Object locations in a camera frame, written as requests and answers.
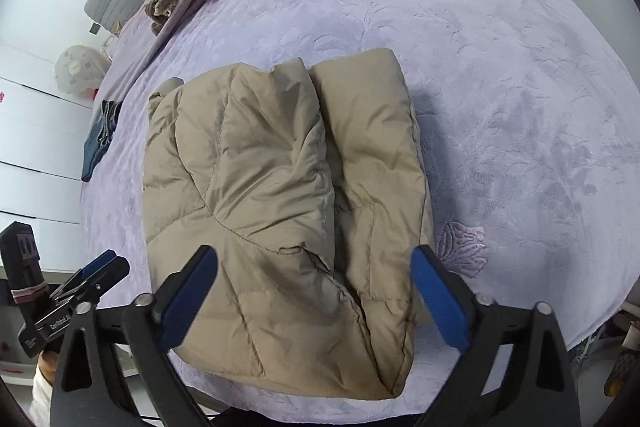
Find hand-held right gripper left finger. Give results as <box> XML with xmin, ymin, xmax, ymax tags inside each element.
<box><xmin>50</xmin><ymin>245</ymin><xmax>219</xmax><ymax>427</ymax></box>

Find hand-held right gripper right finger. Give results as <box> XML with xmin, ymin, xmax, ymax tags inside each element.
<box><xmin>410</xmin><ymin>244</ymin><xmax>583</xmax><ymax>427</ymax></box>

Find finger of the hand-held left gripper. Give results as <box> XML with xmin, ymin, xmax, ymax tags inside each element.
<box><xmin>52</xmin><ymin>257</ymin><xmax>131</xmax><ymax>309</ymax></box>
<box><xmin>49</xmin><ymin>249</ymin><xmax>119</xmax><ymax>297</ymax></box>

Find beige puffer jacket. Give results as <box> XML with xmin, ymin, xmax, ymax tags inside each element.
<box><xmin>141</xmin><ymin>48</ymin><xmax>435</xmax><ymax>401</ymax></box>

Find person's left forearm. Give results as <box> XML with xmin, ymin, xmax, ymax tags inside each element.
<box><xmin>29</xmin><ymin>347</ymin><xmax>68</xmax><ymax>424</ymax></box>

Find blue jeans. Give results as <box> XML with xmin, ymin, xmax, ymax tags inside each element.
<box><xmin>81</xmin><ymin>99</ymin><xmax>124</xmax><ymax>184</ymax></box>

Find white cabinet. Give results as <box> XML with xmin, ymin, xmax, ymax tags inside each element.
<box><xmin>0</xmin><ymin>38</ymin><xmax>97</xmax><ymax>275</ymax></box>

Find yellow black object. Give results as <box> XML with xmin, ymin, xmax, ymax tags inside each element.
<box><xmin>603</xmin><ymin>346</ymin><xmax>640</xmax><ymax>399</ymax></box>

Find smooth grey blanket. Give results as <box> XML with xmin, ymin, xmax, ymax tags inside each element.
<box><xmin>100</xmin><ymin>0</ymin><xmax>422</xmax><ymax>108</ymax></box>

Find lavender embossed bed blanket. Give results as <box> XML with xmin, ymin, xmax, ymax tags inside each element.
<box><xmin>79</xmin><ymin>0</ymin><xmax>635</xmax><ymax>414</ymax></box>

